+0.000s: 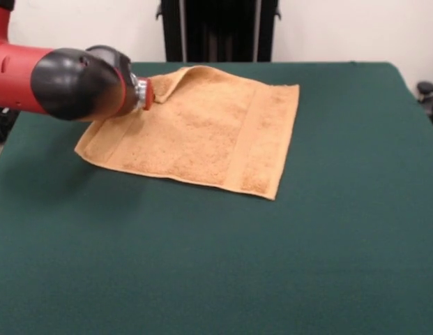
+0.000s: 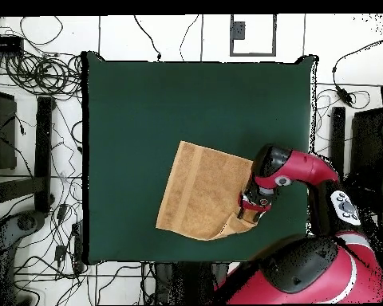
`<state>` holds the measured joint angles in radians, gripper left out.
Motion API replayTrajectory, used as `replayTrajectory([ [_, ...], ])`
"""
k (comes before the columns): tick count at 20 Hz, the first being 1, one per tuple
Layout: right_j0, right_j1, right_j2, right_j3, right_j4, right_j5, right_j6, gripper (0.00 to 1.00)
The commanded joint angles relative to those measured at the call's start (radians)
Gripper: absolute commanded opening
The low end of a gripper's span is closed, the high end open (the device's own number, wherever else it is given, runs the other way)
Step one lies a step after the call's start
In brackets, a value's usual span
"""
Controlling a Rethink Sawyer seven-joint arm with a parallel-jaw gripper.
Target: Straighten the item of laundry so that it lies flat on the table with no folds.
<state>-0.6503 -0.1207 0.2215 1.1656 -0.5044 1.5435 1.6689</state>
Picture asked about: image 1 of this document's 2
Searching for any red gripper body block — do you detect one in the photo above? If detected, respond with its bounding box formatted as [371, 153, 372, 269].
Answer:
[142, 78, 156, 112]

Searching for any tan terry towel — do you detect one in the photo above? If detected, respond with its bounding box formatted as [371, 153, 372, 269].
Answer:
[73, 65, 301, 202]

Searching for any office chair base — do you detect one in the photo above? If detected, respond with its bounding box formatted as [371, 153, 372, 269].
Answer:
[416, 80, 433, 132]
[0, 106, 20, 144]

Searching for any dark green table cloth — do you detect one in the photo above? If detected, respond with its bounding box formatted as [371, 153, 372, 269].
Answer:
[0, 61, 433, 335]

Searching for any black robot pedestal stand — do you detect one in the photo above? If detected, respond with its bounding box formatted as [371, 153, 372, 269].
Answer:
[155, 0, 283, 63]

